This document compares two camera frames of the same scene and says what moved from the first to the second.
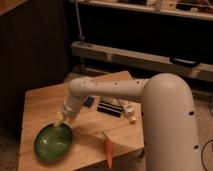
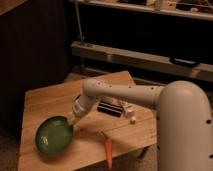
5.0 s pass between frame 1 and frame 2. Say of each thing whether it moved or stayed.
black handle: stayed
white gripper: moved
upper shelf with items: stayed
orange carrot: stayed
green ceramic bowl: moved
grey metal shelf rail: stayed
